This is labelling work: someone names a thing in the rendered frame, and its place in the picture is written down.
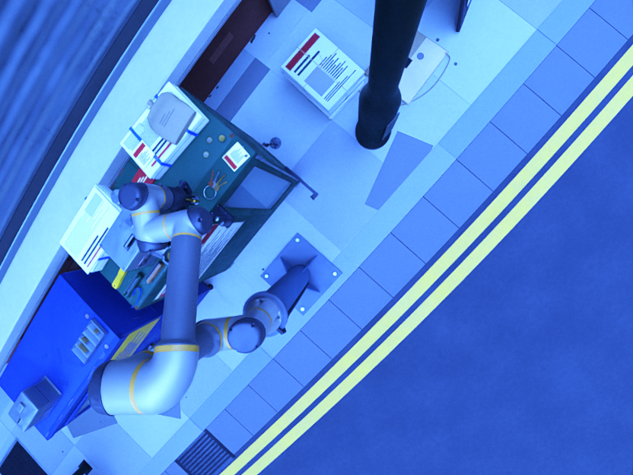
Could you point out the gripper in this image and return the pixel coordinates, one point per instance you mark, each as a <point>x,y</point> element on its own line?
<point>181,194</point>

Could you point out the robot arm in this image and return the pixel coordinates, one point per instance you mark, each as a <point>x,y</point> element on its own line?
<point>178,297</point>

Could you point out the black hinged latch block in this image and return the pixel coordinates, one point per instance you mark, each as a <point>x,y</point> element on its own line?
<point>222,217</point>

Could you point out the green glazed box door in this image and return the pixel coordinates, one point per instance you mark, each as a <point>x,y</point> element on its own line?
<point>262,190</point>

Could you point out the green honour box body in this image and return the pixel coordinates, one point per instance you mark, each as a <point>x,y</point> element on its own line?
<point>225,123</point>

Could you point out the black route key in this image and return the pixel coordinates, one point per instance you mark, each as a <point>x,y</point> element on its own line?
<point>273,143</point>

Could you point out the grey small box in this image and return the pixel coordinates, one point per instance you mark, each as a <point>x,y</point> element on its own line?
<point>37,401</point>

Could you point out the tied white newspaper stack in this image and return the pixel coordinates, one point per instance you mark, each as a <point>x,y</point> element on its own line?
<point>148,148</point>

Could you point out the red white label card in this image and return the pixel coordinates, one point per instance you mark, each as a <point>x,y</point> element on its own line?
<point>235,156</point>

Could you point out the white printed notice sheet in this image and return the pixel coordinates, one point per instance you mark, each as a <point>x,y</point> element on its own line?
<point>220,250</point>

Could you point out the tan paper parcel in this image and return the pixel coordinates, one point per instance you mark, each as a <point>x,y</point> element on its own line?
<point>170,118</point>

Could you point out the tied white newspaper bundle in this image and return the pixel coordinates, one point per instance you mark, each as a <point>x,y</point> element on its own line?
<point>91,227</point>

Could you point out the yellow warning label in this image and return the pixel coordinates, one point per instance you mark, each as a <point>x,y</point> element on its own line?
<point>136,339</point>

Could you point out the white socket panel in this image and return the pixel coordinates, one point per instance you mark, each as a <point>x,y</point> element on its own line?
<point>90,339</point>

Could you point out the newspaper stack with red bar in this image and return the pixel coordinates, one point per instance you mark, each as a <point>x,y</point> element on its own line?
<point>324,69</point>

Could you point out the blue cabinet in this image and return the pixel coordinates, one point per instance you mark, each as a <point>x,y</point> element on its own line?
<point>54,341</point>

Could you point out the dark floor grate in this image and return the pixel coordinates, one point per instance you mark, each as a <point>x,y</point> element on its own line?
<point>205,454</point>

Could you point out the cream curved bin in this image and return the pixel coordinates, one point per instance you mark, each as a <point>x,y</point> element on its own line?
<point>429,64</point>

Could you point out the dark upright panel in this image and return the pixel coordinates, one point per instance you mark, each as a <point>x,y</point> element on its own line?
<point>462,15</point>

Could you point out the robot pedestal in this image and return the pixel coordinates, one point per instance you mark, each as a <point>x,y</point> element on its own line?
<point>301,269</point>

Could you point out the black lamp post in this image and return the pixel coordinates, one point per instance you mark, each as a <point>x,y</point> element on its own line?
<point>390,59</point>

